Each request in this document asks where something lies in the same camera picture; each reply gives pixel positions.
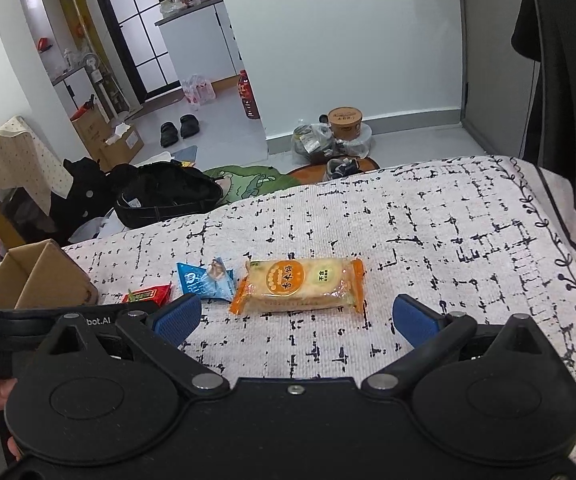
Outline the brown cardboard box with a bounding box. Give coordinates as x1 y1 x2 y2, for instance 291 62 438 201
0 240 98 311

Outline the grey sneaker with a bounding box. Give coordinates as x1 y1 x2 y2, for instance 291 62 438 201
323 157 363 181

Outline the white kitchen cabinet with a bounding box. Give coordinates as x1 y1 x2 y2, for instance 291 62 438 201
156 0 245 81

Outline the green crocodile rug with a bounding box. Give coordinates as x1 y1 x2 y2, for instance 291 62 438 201
204 165 300 205

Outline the wooden table with cloth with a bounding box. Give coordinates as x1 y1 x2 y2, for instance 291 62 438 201
0 116 73 248

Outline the red oil bottle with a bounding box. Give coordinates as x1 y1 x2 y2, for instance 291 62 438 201
237 70 260 120

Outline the white patterned bed blanket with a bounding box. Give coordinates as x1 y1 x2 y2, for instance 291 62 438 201
62 154 576 470

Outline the black clothes pile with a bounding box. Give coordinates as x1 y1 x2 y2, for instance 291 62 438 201
50 157 223 245

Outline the red candy bar wrapper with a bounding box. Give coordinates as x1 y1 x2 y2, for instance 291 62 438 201
122 283 172 308

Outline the orange rice cracker pack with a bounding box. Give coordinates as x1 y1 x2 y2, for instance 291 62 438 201
230 258 365 315

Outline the right black slipper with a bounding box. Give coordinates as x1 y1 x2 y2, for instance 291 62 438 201
180 114 200 139

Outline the pink plastic bag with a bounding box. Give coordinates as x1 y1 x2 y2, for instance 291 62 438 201
181 75 216 110

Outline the light blue snack packet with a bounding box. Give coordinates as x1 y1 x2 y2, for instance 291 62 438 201
176 258 236 301

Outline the floor cardboard box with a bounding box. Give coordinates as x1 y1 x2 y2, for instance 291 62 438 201
71 106 144 171

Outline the black slipper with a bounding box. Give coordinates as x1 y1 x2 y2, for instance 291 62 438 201
180 114 200 139
160 122 180 148

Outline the left black slipper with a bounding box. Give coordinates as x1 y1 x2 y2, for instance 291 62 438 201
160 122 180 148

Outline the grey plastic bag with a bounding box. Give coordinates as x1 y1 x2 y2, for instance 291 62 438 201
291 122 373 164

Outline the brown lidded paper bucket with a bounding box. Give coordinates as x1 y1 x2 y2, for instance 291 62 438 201
327 106 363 141

